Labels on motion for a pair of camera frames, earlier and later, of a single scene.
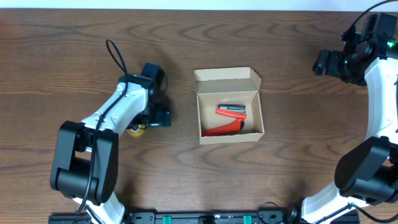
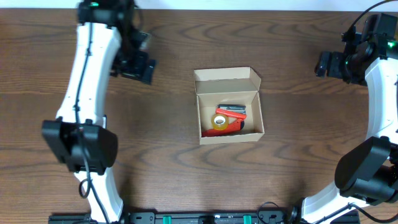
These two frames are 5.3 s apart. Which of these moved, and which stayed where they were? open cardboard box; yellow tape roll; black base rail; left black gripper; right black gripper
Moved: left black gripper; yellow tape roll
Stayed: right black gripper; black base rail; open cardboard box
